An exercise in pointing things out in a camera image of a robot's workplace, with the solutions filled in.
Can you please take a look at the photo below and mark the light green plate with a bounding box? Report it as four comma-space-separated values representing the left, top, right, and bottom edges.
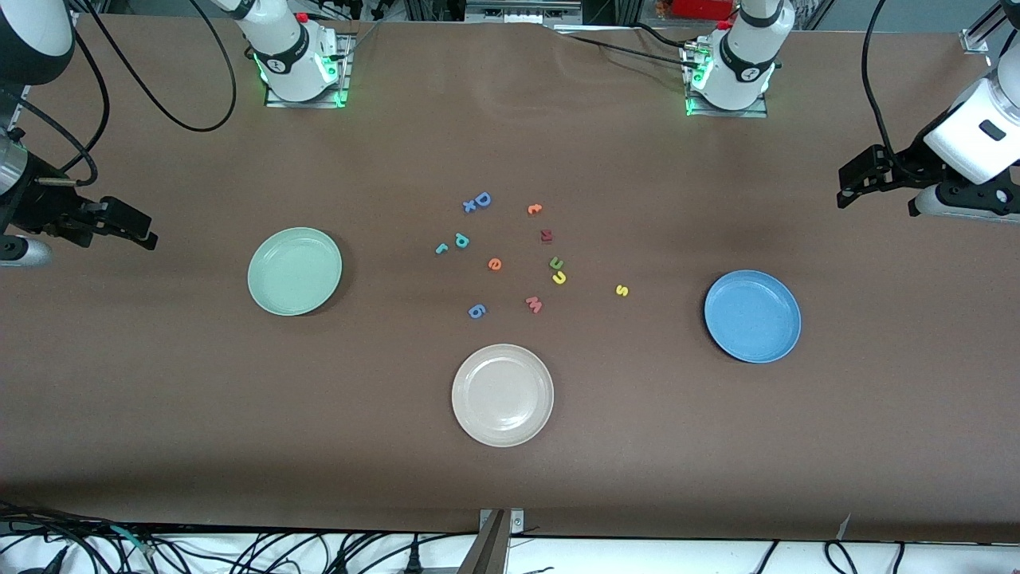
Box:
247, 227, 343, 317

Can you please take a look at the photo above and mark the blue plate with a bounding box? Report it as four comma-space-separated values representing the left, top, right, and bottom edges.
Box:
703, 269, 802, 364

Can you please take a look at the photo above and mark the red box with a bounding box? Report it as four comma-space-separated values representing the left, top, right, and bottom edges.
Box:
672, 0, 736, 22

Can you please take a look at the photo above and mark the brown table cover mat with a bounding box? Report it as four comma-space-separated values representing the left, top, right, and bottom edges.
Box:
0, 14, 1020, 545

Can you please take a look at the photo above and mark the beige plate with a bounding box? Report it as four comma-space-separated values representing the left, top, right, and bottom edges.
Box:
451, 344, 555, 448

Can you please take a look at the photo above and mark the aluminium profile beam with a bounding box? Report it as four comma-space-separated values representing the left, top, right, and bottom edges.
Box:
457, 510, 511, 574

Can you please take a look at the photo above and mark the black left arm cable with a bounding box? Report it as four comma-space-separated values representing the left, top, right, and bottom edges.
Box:
863, 0, 911, 175

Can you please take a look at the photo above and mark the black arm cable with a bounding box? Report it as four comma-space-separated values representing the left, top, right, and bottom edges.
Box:
863, 0, 911, 175
0, 0, 238, 189

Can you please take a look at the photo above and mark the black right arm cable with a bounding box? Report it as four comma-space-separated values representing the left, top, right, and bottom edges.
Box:
0, 0, 238, 189

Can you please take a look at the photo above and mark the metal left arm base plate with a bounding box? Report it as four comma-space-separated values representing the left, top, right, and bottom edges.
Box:
684, 40, 771, 119

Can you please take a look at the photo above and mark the black cable on table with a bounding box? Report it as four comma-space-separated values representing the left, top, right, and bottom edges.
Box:
556, 30, 692, 65
634, 22, 690, 49

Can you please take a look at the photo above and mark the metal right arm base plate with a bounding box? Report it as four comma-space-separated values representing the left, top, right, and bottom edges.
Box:
265, 32, 352, 109

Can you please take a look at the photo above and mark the teal cable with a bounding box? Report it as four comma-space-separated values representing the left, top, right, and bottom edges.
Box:
108, 524, 156, 556

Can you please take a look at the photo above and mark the silver frame piece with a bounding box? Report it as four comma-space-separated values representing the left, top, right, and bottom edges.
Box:
465, 0, 584, 25

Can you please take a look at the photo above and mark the small metal bracket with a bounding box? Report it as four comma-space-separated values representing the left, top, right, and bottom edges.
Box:
478, 508, 526, 535

